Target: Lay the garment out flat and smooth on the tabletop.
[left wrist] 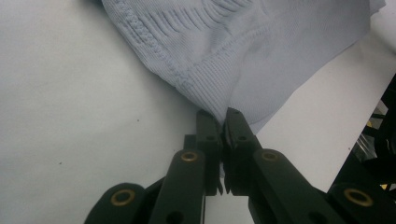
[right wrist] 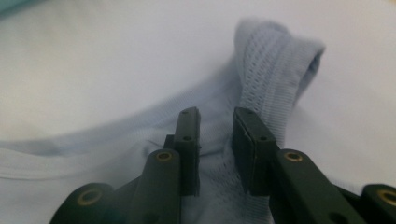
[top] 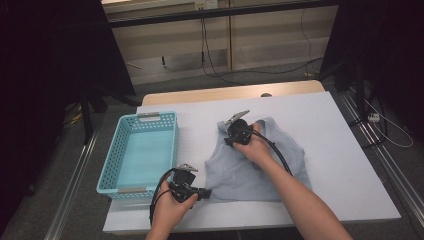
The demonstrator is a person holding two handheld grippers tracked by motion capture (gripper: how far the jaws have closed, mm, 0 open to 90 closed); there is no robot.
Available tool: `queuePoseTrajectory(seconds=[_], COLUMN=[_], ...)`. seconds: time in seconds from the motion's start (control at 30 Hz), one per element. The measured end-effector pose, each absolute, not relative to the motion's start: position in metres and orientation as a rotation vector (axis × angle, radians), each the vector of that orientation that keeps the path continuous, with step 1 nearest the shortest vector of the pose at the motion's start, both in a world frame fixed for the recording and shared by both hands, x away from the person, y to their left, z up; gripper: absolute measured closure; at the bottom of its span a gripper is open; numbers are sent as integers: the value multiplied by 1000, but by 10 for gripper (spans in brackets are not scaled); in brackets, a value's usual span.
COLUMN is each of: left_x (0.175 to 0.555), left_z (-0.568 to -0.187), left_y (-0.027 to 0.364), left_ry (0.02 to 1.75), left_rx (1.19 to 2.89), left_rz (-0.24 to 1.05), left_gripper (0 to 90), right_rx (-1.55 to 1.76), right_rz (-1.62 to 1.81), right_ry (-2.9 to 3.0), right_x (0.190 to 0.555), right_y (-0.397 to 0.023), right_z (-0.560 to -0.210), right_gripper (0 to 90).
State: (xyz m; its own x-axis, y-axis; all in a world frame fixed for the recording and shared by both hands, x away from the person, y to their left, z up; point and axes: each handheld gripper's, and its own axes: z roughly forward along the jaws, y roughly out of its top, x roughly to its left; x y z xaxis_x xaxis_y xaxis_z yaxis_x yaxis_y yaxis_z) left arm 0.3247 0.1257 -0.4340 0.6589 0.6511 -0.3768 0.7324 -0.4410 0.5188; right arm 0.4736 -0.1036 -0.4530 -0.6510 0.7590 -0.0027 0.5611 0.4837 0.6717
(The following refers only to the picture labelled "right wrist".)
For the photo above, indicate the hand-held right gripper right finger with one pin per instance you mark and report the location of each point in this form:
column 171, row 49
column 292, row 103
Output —
column 253, row 155

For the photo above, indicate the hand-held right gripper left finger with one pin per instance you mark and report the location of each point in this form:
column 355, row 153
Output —
column 188, row 155

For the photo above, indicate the light blue-grey underpants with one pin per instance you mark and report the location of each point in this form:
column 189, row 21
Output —
column 267, row 68

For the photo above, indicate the teal plastic basket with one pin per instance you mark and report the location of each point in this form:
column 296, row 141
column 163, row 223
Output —
column 12, row 4

